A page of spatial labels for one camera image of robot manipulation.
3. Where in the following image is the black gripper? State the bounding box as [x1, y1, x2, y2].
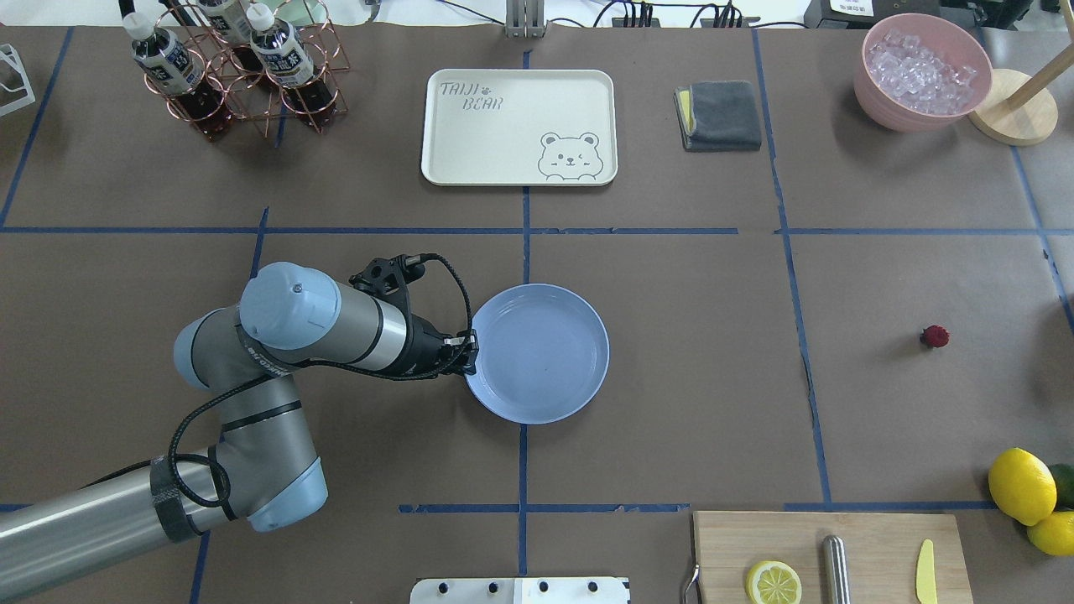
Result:
[406, 315, 479, 378]

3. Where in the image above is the blue plate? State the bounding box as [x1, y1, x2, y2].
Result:
[467, 284, 610, 425]

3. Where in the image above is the red strawberry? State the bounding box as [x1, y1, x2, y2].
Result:
[918, 325, 950, 349]

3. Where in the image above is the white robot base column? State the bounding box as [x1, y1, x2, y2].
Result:
[409, 576, 632, 603]

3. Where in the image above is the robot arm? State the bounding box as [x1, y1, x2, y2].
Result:
[1, 253, 478, 601]

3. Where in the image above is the cream bear tray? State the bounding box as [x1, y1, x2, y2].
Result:
[420, 68, 618, 187]

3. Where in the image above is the dark drink bottle two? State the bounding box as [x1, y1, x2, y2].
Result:
[246, 3, 336, 130]

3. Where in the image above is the grey folded cloth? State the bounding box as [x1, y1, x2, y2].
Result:
[674, 81, 761, 152]

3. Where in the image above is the dark drink bottle three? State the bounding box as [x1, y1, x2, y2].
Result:
[195, 1, 263, 73]

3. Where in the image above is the dark drink bottle one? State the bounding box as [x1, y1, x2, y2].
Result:
[122, 12, 232, 136]

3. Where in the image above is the lemon half slice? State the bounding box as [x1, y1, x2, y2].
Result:
[744, 560, 803, 604]

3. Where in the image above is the steel cylinder tool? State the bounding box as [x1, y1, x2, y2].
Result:
[821, 534, 852, 603]

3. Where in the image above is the wooden cutting board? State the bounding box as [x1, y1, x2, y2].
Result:
[691, 512, 974, 604]

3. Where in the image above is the yellow plastic knife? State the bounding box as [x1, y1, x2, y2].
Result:
[915, 540, 937, 604]

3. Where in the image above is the pink bowl with ice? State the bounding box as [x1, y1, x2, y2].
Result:
[854, 13, 993, 133]

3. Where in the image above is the whole yellow lemon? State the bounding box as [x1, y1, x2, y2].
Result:
[988, 447, 1057, 527]

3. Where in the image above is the wooden stand base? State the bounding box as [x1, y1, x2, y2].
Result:
[969, 44, 1073, 146]

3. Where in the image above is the green avocado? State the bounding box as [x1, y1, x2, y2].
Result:
[1048, 463, 1074, 510]

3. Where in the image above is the copper wire bottle rack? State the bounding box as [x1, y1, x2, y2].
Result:
[146, 1, 352, 134]

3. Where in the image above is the white wire cup rack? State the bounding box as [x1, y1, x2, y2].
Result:
[1, 44, 37, 116]

